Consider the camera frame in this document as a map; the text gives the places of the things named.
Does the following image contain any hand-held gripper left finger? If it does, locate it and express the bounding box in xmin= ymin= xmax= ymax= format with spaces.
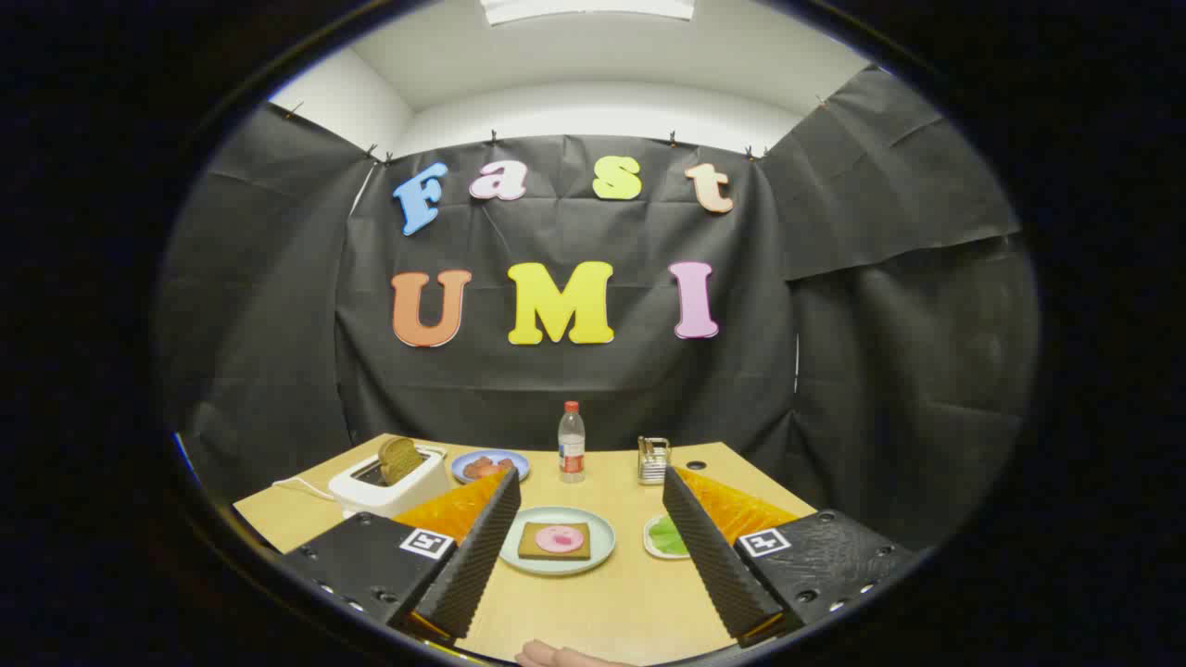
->
xmin=281 ymin=466 xmax=523 ymax=645

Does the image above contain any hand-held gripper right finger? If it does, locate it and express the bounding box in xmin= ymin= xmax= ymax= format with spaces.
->
xmin=662 ymin=465 xmax=916 ymax=648

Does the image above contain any green lettuce leaf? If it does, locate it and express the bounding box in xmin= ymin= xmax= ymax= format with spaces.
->
xmin=648 ymin=517 xmax=690 ymax=557

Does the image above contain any brown toast slice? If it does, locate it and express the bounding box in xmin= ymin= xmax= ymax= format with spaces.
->
xmin=377 ymin=436 xmax=425 ymax=485

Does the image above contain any square bread slice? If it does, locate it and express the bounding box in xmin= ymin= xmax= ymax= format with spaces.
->
xmin=517 ymin=522 xmax=592 ymax=561

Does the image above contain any white square plate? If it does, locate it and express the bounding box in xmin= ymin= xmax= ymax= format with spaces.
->
xmin=643 ymin=514 xmax=691 ymax=560

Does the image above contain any white toaster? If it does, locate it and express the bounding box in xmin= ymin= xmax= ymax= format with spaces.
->
xmin=328 ymin=445 xmax=452 ymax=520

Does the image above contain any blue round plate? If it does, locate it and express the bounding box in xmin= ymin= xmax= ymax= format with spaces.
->
xmin=450 ymin=449 xmax=531 ymax=485

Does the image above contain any pale green round plate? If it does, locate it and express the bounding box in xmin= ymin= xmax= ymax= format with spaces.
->
xmin=498 ymin=506 xmax=616 ymax=577

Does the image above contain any clear water bottle red cap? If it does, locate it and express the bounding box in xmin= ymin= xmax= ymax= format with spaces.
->
xmin=558 ymin=401 xmax=587 ymax=484

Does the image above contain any black backdrop cloth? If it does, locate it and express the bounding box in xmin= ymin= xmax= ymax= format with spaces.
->
xmin=153 ymin=65 xmax=1043 ymax=557

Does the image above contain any ceiling light panel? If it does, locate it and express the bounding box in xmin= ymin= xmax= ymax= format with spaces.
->
xmin=480 ymin=0 xmax=696 ymax=26

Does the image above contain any metal wire cutlery holder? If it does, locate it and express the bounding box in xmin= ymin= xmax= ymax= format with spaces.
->
xmin=637 ymin=437 xmax=672 ymax=486

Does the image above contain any white toaster cable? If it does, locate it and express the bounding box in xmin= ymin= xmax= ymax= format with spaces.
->
xmin=271 ymin=477 xmax=336 ymax=502

